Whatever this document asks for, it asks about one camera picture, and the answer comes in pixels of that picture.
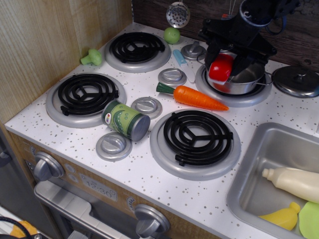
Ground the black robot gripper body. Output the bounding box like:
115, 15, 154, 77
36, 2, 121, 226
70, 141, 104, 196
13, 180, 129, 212
198, 0, 277, 60

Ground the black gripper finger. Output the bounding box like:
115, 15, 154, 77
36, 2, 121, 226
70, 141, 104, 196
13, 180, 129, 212
204, 41, 223, 71
230, 53, 265, 76

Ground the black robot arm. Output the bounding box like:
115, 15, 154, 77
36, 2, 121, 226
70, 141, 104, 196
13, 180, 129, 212
198, 0, 301, 76

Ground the small steel pan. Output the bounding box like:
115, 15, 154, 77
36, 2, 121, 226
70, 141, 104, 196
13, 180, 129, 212
203, 50, 266, 95

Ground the silver knob back row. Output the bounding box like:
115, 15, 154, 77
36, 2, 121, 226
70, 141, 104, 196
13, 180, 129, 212
181, 41, 206, 61

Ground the back right stove burner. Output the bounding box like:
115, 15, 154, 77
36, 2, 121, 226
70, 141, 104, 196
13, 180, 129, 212
195, 66, 272, 108

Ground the stove burner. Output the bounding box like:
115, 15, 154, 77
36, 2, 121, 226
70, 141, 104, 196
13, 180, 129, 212
46, 73, 126, 128
105, 32, 171, 73
195, 66, 272, 108
150, 110, 241, 181

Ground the green toy apple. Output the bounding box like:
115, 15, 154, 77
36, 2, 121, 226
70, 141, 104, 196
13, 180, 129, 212
163, 27, 180, 44

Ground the silver knob near carrot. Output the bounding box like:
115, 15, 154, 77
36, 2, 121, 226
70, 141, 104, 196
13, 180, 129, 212
158, 68, 187, 87

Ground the hanging steel skimmer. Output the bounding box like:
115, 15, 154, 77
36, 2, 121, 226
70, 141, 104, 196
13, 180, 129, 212
166, 0, 190, 28

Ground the orange toy carrot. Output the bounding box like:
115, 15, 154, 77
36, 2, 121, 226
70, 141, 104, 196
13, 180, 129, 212
156, 83, 229, 111

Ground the steel pot lid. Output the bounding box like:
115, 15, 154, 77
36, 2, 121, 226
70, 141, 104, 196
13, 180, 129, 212
272, 66, 319, 98

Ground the back left stove burner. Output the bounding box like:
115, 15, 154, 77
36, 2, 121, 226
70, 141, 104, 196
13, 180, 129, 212
105, 32, 171, 73

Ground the silver knob behind can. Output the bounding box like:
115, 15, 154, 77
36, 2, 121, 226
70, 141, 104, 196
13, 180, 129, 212
131, 97, 162, 119

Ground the front right stove burner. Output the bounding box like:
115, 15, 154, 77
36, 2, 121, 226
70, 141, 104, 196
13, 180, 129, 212
150, 110, 241, 181

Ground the green pea can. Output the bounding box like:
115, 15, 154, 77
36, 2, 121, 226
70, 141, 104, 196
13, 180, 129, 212
102, 100, 151, 141

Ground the green toy broccoli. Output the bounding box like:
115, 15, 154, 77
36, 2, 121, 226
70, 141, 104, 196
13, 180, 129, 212
80, 49, 102, 66

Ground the steel sink basin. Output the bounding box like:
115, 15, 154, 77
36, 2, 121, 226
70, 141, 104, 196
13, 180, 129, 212
226, 123, 319, 239

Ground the cream toy bottle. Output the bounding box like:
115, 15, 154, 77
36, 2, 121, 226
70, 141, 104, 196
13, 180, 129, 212
262, 167, 319, 204

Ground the silver knob front of can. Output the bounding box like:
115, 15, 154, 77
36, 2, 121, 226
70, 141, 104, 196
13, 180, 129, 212
96, 132, 132, 161

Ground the front left stove burner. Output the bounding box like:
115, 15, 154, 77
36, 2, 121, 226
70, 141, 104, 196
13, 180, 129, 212
46, 73, 126, 128

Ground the yellow toy bottle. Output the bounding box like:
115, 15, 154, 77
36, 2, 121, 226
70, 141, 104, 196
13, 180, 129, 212
259, 202, 301, 231

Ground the light green plate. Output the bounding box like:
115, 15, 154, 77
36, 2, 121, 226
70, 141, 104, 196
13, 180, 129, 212
299, 202, 319, 239

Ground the right oven dial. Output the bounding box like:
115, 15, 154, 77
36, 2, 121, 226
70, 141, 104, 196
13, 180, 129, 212
135, 204, 170, 239

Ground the oven dial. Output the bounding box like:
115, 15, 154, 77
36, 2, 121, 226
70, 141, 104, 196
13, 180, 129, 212
34, 151, 65, 181
135, 204, 170, 239

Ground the left oven dial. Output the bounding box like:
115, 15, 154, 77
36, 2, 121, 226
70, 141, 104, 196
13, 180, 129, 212
34, 151, 65, 181

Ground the orange object in basket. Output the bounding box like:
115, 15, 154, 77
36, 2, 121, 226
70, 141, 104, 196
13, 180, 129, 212
9, 221, 38, 237

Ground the black basket rim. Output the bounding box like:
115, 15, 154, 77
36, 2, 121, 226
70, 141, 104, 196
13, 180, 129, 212
0, 216, 47, 239

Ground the blue handled toy knife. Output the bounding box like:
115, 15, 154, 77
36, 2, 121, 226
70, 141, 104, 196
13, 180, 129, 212
172, 49, 195, 83

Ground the blue cable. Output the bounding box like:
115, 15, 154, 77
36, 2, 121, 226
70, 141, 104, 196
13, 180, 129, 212
266, 9, 291, 35

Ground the silver oven door handle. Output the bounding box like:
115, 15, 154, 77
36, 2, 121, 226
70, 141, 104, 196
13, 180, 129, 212
34, 181, 138, 239

